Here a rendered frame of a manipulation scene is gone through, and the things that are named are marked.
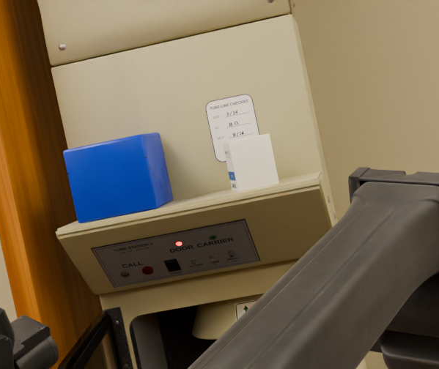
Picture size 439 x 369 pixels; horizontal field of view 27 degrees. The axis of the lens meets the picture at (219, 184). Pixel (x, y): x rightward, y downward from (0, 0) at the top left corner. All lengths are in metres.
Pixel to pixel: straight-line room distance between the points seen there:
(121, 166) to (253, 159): 0.16
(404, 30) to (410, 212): 1.04
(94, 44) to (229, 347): 0.81
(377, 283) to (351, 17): 1.11
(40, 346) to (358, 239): 0.60
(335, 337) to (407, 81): 1.15
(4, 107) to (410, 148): 0.72
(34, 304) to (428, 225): 0.67
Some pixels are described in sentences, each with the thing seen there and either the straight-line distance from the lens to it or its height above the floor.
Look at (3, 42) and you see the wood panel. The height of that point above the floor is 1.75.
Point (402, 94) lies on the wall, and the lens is 1.59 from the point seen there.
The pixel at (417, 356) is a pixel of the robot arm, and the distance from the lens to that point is 0.69.
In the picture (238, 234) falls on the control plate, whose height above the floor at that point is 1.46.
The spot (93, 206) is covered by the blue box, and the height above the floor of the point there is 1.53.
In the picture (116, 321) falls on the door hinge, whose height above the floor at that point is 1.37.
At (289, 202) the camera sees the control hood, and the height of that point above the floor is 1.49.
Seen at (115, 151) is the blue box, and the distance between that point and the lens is 1.09.
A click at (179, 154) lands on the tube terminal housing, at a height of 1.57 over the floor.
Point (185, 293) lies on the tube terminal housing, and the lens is 1.20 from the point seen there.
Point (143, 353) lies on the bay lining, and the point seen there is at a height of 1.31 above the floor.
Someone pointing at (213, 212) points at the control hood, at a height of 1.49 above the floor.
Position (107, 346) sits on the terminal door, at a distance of 1.16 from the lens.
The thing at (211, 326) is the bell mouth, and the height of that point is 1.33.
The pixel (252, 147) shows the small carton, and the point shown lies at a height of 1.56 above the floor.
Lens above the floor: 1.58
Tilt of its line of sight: 3 degrees down
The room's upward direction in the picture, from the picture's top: 12 degrees counter-clockwise
